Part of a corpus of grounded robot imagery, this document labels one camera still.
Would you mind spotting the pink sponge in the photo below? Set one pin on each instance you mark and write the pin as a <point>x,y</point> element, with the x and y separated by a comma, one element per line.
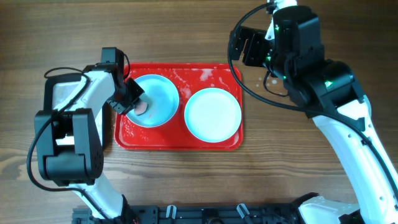
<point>141,108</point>

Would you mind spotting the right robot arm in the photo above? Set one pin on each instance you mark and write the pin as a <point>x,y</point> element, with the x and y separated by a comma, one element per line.
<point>329,93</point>

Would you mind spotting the black tub of soapy water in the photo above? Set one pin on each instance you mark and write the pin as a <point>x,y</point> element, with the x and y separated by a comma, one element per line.
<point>57,90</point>

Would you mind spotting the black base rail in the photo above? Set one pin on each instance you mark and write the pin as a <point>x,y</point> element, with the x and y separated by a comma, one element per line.
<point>280,213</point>

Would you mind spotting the red plastic tray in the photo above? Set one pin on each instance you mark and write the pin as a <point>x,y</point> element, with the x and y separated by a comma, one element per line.
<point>174,135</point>

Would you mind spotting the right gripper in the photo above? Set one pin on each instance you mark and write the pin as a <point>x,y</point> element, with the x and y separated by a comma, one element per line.
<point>252,48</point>

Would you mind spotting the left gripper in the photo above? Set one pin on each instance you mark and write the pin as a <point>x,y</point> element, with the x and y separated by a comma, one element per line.
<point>130,98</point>

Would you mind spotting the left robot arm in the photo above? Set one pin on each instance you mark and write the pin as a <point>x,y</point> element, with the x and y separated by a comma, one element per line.
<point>66,154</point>

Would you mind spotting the blue plate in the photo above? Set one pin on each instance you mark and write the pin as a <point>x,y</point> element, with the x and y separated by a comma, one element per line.
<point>163,100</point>
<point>213,115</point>

